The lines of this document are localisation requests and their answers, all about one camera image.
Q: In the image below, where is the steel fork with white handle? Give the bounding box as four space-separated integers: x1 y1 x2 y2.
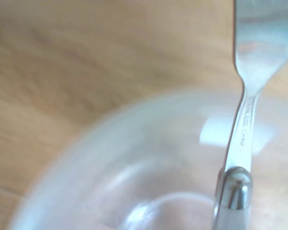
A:
211 0 288 230

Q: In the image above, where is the clear plastic bowl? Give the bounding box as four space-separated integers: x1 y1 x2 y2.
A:
4 89 288 230

